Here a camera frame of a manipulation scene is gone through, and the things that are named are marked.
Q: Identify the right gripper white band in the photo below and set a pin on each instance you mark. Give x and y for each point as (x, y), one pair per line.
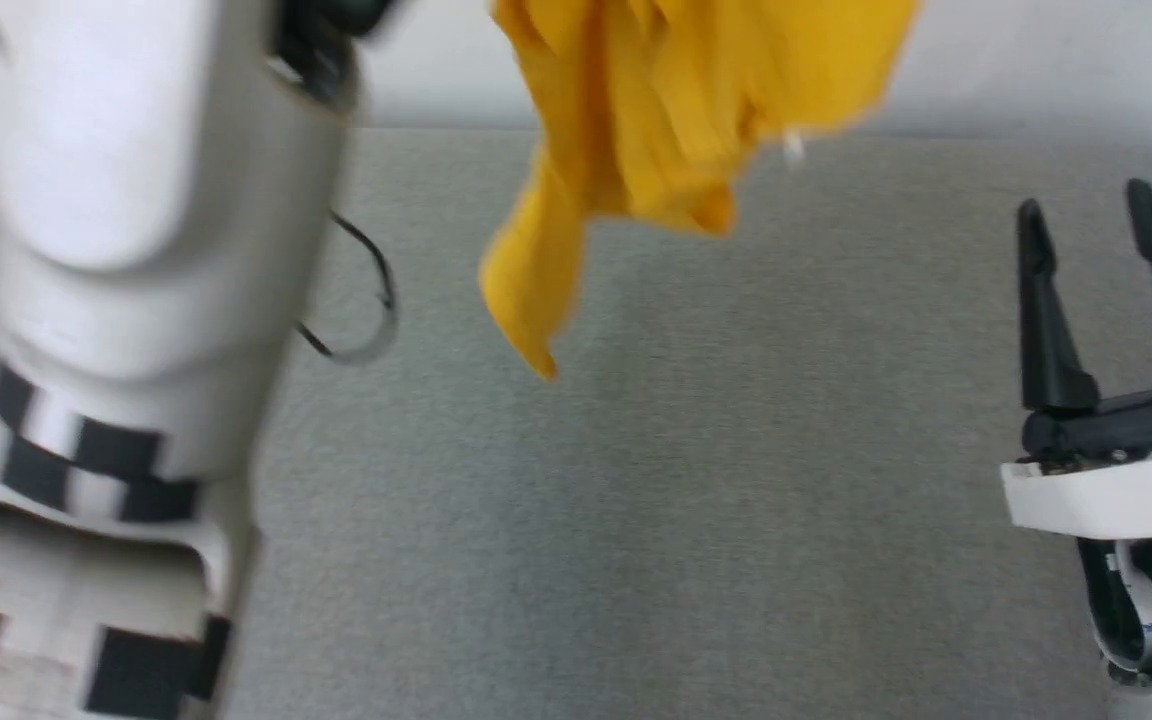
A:
(1116, 495)

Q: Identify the yellow t-shirt with white print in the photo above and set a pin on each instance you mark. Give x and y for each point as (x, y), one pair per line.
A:
(666, 110)

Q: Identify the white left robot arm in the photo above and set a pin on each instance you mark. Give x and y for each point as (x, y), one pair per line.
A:
(136, 250)

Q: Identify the grey fabric sofa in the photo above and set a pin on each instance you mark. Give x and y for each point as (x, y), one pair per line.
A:
(736, 500)

